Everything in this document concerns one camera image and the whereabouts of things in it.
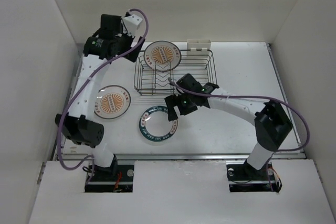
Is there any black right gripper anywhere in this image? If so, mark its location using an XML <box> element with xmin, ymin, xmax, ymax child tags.
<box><xmin>165</xmin><ymin>91</ymin><xmax>198</xmax><ymax>121</ymax></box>

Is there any orange sunburst plate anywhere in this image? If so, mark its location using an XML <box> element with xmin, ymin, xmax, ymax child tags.
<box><xmin>144</xmin><ymin>40</ymin><xmax>182</xmax><ymax>72</ymax></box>
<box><xmin>94</xmin><ymin>85</ymin><xmax>131</xmax><ymax>120</ymax></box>

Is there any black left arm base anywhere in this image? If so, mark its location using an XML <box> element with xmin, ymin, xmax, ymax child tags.
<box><xmin>84</xmin><ymin>164</ymin><xmax>134</xmax><ymax>193</ymax></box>

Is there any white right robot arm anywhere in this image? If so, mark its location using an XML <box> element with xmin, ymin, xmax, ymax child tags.
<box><xmin>165</xmin><ymin>73</ymin><xmax>293</xmax><ymax>180</ymax></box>

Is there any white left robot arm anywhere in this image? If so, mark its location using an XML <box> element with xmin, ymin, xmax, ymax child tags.
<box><xmin>55</xmin><ymin>8</ymin><xmax>149</xmax><ymax>180</ymax></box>

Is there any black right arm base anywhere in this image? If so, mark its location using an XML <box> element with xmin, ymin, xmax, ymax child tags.
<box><xmin>226</xmin><ymin>163</ymin><xmax>282</xmax><ymax>193</ymax></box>

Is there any white plastic cutlery holder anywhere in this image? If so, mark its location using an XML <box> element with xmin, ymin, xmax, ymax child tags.
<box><xmin>187</xmin><ymin>39</ymin><xmax>212</xmax><ymax>51</ymax></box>

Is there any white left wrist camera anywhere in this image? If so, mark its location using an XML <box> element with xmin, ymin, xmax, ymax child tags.
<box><xmin>122</xmin><ymin>14</ymin><xmax>143</xmax><ymax>37</ymax></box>

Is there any wire dish rack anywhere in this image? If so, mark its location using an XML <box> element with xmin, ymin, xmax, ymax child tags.
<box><xmin>133</xmin><ymin>48</ymin><xmax>217</xmax><ymax>96</ymax></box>

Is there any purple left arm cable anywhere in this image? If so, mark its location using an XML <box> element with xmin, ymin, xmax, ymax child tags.
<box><xmin>56</xmin><ymin>8</ymin><xmax>150</xmax><ymax>185</ymax></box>

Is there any aluminium left side rail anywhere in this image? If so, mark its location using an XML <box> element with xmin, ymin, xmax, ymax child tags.
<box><xmin>50</xmin><ymin>43</ymin><xmax>84</xmax><ymax>161</ymax></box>

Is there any aluminium rail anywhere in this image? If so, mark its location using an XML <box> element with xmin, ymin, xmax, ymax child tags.
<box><xmin>56</xmin><ymin>151</ymin><xmax>307</xmax><ymax>161</ymax></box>
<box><xmin>50</xmin><ymin>43</ymin><xmax>84</xmax><ymax>161</ymax></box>

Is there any aluminium front rail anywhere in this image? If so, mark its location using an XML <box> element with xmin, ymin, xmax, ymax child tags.
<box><xmin>56</xmin><ymin>151</ymin><xmax>307</xmax><ymax>161</ymax></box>

